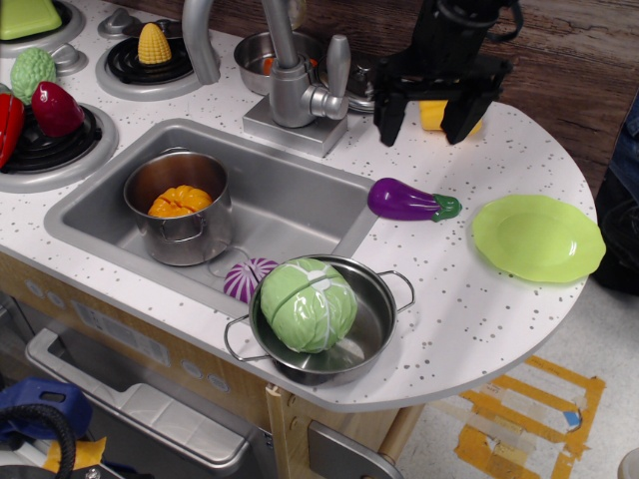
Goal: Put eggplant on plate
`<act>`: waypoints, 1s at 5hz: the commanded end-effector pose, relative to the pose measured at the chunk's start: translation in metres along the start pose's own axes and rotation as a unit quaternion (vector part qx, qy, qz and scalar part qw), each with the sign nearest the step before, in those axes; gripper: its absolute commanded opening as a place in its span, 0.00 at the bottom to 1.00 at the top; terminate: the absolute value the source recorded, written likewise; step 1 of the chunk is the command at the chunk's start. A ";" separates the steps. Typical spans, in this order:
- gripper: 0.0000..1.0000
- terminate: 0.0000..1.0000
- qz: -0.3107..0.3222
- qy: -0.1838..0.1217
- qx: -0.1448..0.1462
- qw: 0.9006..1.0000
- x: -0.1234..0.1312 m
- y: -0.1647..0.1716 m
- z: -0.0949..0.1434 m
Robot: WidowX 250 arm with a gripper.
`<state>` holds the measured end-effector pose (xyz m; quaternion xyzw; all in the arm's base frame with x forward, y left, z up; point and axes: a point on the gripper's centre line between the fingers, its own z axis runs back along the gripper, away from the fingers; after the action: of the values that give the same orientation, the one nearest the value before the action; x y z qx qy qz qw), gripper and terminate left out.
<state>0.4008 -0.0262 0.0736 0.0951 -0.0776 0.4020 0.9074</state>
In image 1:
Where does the front left stove burner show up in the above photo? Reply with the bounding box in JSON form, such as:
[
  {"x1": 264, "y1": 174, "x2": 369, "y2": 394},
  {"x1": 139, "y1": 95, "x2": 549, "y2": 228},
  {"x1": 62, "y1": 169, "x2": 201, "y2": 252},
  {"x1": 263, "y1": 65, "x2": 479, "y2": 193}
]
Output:
[{"x1": 1, "y1": 105, "x2": 119, "y2": 194}]

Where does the green toy cabbage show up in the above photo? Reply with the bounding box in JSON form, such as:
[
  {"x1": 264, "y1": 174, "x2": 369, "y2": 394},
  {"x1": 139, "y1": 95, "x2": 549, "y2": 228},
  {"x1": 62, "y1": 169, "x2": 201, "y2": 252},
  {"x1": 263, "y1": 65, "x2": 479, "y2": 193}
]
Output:
[{"x1": 260, "y1": 257, "x2": 358, "y2": 353}]

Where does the grey curved arch pipe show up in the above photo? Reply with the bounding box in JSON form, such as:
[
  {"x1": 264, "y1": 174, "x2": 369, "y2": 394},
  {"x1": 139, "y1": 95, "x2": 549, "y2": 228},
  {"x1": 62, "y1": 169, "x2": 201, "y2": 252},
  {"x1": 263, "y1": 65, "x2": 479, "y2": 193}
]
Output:
[{"x1": 182, "y1": 0, "x2": 221, "y2": 85}]

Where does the grey stove knob lower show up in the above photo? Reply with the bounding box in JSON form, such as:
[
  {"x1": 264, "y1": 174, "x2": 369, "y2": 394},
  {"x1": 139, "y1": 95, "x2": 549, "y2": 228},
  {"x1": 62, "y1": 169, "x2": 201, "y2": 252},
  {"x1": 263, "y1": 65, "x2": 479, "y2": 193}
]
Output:
[{"x1": 51, "y1": 43, "x2": 89, "y2": 77}]

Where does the back left stove burner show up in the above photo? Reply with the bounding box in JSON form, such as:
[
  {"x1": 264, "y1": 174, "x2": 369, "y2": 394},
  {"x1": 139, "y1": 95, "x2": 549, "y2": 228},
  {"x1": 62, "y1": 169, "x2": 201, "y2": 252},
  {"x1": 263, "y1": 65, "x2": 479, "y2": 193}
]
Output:
[{"x1": 1, "y1": 1, "x2": 86, "y2": 59}]

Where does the orange toy pumpkin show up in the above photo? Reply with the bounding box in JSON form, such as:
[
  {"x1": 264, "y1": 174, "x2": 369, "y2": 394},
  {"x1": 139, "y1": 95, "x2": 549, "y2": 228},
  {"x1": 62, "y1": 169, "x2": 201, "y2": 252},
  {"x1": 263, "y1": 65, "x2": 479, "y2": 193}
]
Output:
[{"x1": 148, "y1": 185, "x2": 213, "y2": 218}]

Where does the yellow tape on floor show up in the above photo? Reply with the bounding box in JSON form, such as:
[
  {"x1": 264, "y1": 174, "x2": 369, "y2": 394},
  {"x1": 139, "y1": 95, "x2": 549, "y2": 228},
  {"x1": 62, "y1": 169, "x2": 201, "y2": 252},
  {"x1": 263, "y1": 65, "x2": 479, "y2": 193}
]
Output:
[{"x1": 431, "y1": 356, "x2": 606, "y2": 478}]

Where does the tall steel pot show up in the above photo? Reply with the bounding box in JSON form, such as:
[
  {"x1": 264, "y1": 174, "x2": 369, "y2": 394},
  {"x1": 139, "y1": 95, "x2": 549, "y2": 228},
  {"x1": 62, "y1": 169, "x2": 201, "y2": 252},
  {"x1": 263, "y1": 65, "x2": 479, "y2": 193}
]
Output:
[{"x1": 124, "y1": 151, "x2": 233, "y2": 266}]

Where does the green bumpy toy vegetable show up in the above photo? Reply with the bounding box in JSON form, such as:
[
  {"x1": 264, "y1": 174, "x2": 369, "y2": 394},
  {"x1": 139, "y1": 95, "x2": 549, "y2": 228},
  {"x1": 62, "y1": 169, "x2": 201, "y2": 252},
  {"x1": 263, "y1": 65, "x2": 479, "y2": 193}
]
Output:
[{"x1": 10, "y1": 47, "x2": 57, "y2": 106}]

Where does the silver toy faucet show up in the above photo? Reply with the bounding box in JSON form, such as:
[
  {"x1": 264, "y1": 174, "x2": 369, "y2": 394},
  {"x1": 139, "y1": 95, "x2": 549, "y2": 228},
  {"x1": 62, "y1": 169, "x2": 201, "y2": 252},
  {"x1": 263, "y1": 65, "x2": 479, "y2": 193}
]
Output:
[{"x1": 243, "y1": 1, "x2": 351, "y2": 157}]

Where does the blue clamp tool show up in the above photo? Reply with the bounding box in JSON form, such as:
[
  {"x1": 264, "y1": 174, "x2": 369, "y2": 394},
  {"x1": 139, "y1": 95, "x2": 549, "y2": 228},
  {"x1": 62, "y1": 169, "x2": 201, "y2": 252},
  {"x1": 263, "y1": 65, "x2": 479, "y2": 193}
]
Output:
[{"x1": 1, "y1": 377, "x2": 93, "y2": 441}]

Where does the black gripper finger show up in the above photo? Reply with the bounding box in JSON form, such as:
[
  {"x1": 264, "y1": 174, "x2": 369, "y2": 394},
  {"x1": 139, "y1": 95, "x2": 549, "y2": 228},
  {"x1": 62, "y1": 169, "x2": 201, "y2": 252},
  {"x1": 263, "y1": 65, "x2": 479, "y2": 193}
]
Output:
[
  {"x1": 440, "y1": 93, "x2": 500, "y2": 145},
  {"x1": 373, "y1": 94, "x2": 409, "y2": 147}
]

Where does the light green plastic plate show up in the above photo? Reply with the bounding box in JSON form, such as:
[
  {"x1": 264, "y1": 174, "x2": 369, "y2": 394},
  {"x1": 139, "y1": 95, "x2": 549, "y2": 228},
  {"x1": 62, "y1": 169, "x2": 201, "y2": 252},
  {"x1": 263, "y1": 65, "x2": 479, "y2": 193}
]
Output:
[{"x1": 471, "y1": 195, "x2": 606, "y2": 283}]

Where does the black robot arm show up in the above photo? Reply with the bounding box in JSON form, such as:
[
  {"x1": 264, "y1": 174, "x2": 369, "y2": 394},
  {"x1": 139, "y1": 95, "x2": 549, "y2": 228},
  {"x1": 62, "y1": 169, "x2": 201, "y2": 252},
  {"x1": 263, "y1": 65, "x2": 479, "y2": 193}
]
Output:
[{"x1": 373, "y1": 0, "x2": 524, "y2": 147}]

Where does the black braided cable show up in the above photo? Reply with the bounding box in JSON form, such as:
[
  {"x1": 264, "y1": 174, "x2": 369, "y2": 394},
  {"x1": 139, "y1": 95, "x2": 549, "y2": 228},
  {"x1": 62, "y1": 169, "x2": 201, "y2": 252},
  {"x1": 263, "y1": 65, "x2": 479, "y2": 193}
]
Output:
[{"x1": 0, "y1": 402, "x2": 76, "y2": 473}]

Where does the red toy pepper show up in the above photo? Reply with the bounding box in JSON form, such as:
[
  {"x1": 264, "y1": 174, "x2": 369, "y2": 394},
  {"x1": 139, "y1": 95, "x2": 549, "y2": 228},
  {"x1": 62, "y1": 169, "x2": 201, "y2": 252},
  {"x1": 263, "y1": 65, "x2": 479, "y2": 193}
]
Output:
[{"x1": 0, "y1": 93, "x2": 25, "y2": 168}]

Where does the steel pot lid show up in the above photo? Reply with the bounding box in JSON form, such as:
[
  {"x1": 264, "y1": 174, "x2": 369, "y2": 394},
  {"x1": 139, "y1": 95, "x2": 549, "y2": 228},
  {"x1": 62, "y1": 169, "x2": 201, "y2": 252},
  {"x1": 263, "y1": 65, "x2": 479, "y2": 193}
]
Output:
[{"x1": 345, "y1": 52, "x2": 377, "y2": 114}]

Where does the grey toy sink basin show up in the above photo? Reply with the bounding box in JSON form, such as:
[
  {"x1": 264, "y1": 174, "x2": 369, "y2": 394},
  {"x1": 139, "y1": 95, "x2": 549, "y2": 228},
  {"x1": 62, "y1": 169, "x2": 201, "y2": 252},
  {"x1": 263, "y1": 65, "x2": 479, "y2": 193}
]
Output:
[{"x1": 44, "y1": 119, "x2": 376, "y2": 316}]

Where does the grey stove knob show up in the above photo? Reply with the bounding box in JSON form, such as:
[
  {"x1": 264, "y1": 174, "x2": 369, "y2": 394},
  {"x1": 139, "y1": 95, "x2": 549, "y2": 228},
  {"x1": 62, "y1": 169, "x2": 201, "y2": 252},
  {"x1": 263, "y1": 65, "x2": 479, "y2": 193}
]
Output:
[
  {"x1": 98, "y1": 7, "x2": 142, "y2": 40},
  {"x1": 51, "y1": 43, "x2": 89, "y2": 77}
]

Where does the yellow toy bell pepper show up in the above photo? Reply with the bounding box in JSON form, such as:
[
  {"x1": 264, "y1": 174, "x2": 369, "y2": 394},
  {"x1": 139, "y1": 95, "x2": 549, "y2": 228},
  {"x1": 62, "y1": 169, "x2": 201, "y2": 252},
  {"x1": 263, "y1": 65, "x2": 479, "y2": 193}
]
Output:
[{"x1": 417, "y1": 99, "x2": 484, "y2": 135}]

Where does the purple toy eggplant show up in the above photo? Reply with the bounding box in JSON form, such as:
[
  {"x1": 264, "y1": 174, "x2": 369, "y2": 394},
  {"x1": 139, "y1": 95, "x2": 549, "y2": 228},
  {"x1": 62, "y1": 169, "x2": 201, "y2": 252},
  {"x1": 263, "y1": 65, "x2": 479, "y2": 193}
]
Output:
[{"x1": 367, "y1": 178, "x2": 462, "y2": 223}]

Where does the grey stove knob upper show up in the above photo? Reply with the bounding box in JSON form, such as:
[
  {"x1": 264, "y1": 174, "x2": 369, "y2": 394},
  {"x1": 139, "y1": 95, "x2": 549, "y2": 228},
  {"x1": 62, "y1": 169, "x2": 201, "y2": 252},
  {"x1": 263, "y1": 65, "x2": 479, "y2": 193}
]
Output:
[{"x1": 98, "y1": 7, "x2": 142, "y2": 40}]

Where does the lime green toy lid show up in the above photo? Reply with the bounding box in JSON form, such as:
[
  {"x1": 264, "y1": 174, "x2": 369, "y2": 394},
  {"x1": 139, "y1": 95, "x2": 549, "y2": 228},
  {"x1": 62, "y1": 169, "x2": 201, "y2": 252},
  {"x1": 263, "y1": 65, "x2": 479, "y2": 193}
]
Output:
[{"x1": 1, "y1": 0, "x2": 62, "y2": 41}]

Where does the grey toy oven door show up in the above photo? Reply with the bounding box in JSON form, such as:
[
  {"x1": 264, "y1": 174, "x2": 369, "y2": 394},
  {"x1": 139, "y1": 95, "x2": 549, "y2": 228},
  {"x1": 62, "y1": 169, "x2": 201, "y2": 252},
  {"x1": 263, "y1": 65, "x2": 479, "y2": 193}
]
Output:
[{"x1": 24, "y1": 326, "x2": 405, "y2": 479}]

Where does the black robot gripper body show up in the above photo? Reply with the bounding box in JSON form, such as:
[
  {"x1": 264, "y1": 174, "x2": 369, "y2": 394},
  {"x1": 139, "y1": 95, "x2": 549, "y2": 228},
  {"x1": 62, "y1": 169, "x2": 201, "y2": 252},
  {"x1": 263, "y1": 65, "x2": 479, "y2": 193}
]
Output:
[{"x1": 374, "y1": 13, "x2": 514, "y2": 108}]

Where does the purple white toy onion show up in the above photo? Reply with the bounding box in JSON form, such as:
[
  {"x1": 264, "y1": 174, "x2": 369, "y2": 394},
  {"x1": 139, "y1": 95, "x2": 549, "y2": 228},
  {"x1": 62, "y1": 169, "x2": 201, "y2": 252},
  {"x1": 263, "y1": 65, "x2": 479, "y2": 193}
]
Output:
[{"x1": 223, "y1": 257, "x2": 279, "y2": 303}]

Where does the back right stove burner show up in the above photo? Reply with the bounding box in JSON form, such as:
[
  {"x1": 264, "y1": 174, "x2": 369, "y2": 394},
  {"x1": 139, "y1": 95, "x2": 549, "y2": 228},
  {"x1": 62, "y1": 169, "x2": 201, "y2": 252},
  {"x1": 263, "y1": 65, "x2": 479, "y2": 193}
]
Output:
[{"x1": 95, "y1": 19, "x2": 201, "y2": 102}]

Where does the yellow toy corn cob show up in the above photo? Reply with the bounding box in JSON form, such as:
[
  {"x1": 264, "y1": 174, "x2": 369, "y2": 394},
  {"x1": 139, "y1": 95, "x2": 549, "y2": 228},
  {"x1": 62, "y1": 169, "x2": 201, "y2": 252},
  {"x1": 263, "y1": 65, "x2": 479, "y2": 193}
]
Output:
[{"x1": 138, "y1": 23, "x2": 173, "y2": 65}]

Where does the small steel pot at back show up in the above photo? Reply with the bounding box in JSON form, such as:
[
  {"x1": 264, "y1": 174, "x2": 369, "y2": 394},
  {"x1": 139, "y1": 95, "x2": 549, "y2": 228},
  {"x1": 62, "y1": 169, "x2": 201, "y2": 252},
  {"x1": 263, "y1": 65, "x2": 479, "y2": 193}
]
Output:
[{"x1": 234, "y1": 32, "x2": 325, "y2": 96}]

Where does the stove burner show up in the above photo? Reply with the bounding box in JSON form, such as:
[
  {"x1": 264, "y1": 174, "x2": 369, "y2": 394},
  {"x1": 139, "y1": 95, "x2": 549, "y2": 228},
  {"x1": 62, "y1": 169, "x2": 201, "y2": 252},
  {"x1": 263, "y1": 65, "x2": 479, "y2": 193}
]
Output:
[
  {"x1": 1, "y1": 105, "x2": 119, "y2": 194},
  {"x1": 1, "y1": 1, "x2": 86, "y2": 59},
  {"x1": 95, "y1": 19, "x2": 201, "y2": 102}
]

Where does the dark red toy strawberry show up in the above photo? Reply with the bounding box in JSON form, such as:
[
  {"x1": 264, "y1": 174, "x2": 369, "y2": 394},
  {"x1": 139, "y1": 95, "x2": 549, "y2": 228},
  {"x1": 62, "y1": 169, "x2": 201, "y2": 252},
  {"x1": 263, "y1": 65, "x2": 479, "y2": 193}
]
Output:
[{"x1": 31, "y1": 81, "x2": 85, "y2": 138}]

